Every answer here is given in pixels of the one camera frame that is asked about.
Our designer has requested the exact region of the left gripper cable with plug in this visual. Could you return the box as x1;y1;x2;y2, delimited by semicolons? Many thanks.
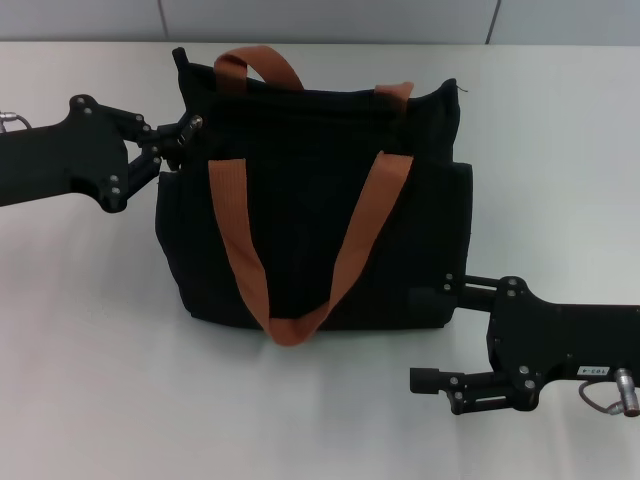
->
0;110;34;133

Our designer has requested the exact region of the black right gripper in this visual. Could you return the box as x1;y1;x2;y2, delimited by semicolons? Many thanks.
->
409;272;640;417

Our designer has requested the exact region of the gripper cable with plug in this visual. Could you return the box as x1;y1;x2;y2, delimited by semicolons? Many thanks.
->
0;110;34;133
579;367;640;419

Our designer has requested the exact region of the right gripper cable with plug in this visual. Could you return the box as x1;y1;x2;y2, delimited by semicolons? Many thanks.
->
579;367;640;419

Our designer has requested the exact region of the black bag with orange straps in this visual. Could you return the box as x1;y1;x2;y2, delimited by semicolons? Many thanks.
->
153;45;475;349

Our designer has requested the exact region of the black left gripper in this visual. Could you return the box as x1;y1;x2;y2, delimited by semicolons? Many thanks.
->
0;93;206;215

